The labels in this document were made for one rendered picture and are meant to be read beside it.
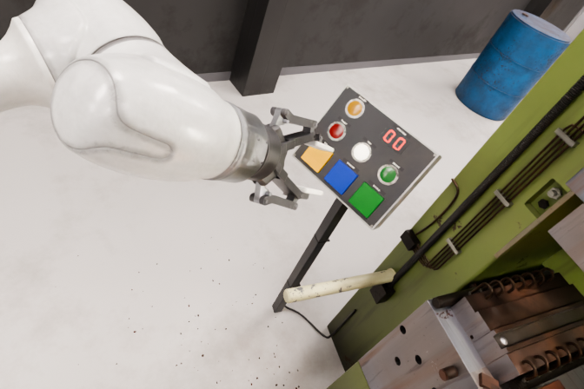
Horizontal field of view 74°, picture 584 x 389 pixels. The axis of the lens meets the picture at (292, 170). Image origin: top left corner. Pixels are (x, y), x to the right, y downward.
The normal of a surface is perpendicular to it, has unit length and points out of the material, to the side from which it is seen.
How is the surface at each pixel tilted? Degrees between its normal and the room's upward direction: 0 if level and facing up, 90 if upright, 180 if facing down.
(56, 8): 22
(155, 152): 85
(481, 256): 90
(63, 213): 0
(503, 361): 90
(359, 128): 60
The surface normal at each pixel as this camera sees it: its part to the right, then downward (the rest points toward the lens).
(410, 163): -0.43, -0.05
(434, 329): -0.89, 0.04
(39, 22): 0.07, -0.45
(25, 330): 0.31, -0.69
